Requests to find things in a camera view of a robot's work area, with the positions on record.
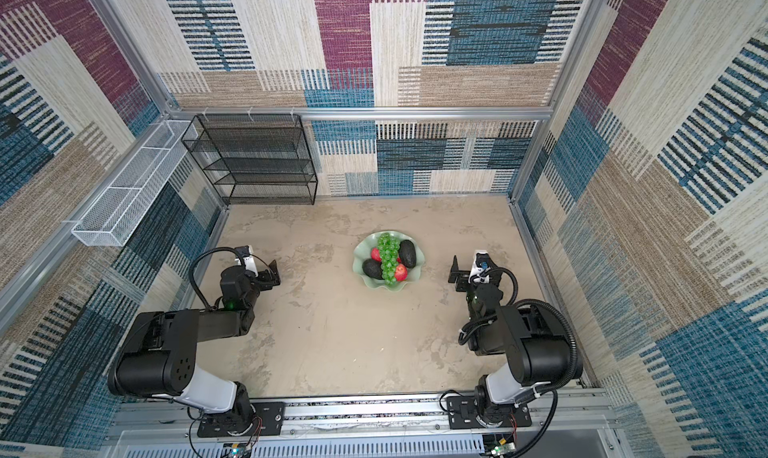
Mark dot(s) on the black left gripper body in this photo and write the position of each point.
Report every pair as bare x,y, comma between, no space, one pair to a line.
254,288

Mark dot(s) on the red fake apple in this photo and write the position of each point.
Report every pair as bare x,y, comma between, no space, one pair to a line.
400,272
375,255

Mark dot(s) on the dark fake avocado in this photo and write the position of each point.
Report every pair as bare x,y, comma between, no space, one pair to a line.
407,254
372,269

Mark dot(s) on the green fake grape bunch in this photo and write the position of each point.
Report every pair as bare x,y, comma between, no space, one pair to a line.
388,248

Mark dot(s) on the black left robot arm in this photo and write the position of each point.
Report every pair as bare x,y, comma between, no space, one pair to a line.
158,358

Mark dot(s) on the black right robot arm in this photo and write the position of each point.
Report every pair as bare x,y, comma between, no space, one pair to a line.
538,343

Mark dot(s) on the green scalloped fruit bowl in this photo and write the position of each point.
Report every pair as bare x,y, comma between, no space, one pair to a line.
363,252

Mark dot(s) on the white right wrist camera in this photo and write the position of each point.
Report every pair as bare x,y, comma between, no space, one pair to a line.
481,264

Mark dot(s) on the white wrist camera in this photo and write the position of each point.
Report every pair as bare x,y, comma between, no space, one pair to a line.
245,255
481,264

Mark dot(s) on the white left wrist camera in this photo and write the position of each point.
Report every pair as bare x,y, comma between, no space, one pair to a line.
245,255

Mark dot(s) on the black wire mesh shelf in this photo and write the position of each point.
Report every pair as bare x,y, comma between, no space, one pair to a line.
254,159

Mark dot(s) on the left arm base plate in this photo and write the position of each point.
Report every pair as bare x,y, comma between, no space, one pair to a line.
267,420

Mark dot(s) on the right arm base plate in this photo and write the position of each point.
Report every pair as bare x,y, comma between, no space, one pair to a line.
467,413

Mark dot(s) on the white wire mesh basket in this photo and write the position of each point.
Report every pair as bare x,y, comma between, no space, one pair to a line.
116,214

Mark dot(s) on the aluminium front rail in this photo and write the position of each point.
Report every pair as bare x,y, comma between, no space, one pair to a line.
389,425

